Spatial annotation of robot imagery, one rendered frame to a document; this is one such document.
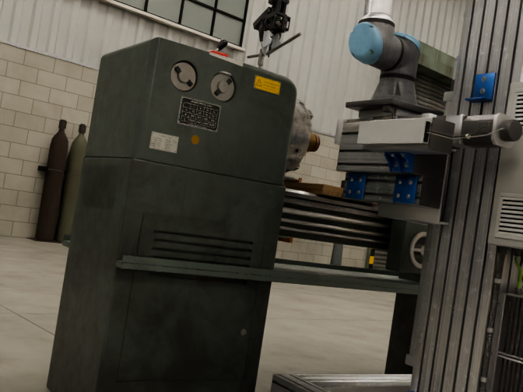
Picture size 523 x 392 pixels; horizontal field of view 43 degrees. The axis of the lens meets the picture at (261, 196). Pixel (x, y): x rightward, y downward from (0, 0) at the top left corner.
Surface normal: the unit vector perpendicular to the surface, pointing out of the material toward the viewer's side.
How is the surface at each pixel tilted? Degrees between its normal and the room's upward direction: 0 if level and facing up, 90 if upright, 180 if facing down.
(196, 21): 90
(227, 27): 90
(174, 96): 90
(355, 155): 90
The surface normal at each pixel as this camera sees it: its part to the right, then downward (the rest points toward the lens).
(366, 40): -0.75, 0.00
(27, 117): 0.65, 0.07
